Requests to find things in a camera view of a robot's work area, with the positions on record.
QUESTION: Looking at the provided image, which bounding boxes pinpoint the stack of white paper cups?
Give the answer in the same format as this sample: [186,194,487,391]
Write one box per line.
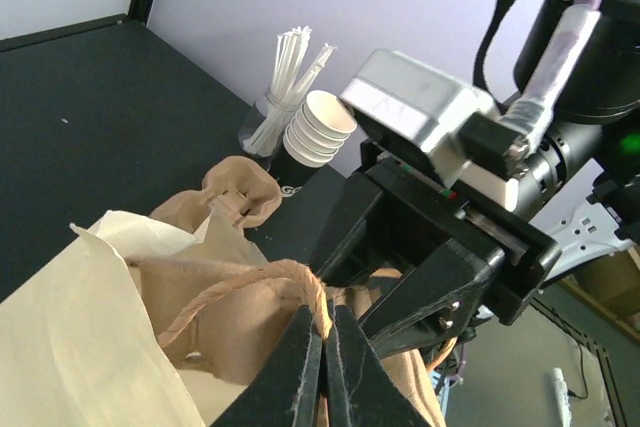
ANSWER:
[268,90,358,198]

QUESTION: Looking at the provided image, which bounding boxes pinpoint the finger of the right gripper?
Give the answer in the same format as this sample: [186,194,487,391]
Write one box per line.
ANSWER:
[309,181,400,287]
[359,241,505,358]

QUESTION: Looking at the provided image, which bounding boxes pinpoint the clear glass straw jar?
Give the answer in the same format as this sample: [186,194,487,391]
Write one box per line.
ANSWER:
[237,90,300,159]

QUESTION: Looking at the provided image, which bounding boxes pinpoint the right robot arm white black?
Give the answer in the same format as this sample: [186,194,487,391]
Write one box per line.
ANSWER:
[311,0,639,358]

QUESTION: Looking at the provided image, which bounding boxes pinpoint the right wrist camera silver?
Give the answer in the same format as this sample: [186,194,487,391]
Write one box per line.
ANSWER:
[339,48,519,212]

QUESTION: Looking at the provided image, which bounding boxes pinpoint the beige paper bag with handles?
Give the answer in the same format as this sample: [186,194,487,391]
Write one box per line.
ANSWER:
[1,211,333,426]

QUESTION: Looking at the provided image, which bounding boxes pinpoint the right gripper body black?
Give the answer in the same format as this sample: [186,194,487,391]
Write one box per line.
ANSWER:
[307,139,564,343]

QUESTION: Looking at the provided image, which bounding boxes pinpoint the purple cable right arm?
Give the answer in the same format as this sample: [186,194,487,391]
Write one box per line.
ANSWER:
[499,0,619,148]

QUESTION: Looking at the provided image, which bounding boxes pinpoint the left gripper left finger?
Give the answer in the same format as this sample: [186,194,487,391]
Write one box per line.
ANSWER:
[212,306,323,427]

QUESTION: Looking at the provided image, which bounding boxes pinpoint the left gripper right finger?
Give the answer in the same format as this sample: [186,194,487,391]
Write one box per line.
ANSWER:
[324,303,428,427]

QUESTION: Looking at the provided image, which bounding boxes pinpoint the brown cardboard cup carrier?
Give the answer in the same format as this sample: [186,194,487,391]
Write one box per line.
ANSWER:
[132,155,449,427]

